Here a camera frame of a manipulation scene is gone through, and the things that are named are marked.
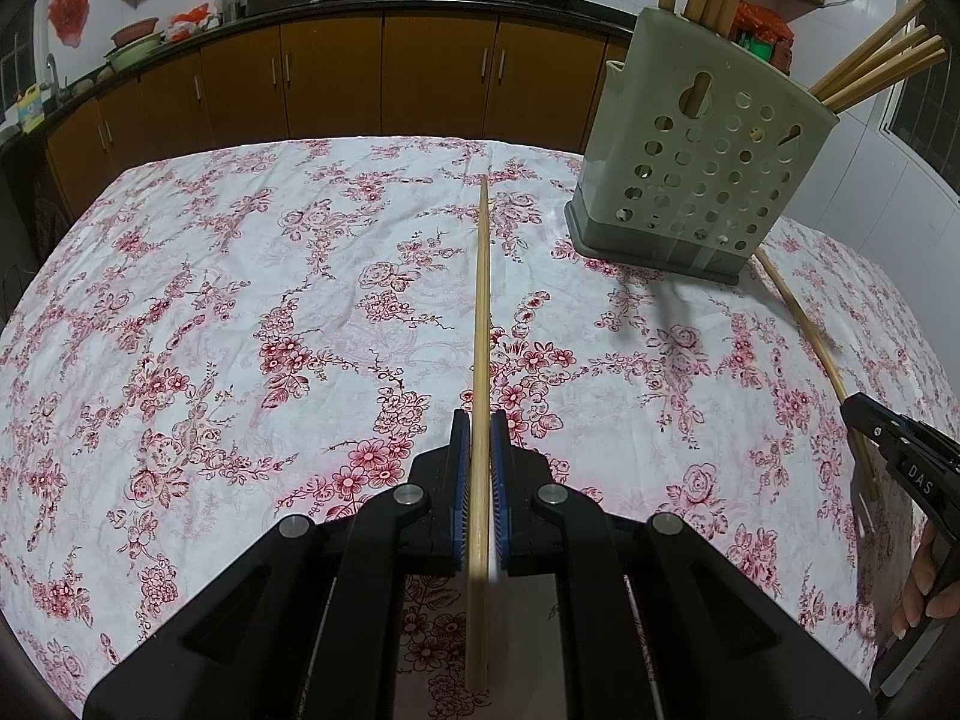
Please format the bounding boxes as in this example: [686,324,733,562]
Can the brown lower kitchen cabinets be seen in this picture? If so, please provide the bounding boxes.
[46,11,628,218]

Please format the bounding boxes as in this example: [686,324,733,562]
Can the person's right hand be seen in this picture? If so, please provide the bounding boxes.
[892,522,958,640]

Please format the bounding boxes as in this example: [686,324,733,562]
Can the floral pink white tablecloth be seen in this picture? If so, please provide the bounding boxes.
[2,138,923,709]

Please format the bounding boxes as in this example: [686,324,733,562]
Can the window with grille right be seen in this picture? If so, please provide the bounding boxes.
[887,7,960,193]

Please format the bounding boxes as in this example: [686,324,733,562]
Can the window with grille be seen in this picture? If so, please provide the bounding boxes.
[887,7,960,193]
[0,8,36,122]

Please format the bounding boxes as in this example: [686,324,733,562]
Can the green perforated utensil holder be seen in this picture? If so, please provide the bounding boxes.
[565,8,838,284]

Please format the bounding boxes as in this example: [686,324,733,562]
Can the red plastic bag on counter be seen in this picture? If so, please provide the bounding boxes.
[729,0,796,75]

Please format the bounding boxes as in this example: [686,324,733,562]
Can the yellow detergent bottle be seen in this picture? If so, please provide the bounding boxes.
[16,83,46,133]

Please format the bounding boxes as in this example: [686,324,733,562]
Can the black countertop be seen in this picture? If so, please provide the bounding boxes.
[2,0,636,151]

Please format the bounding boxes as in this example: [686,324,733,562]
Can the window with grille left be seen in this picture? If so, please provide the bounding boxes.
[0,8,36,122]

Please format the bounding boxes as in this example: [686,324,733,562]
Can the red bag hanging on wall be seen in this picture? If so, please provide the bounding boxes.
[47,0,89,49]

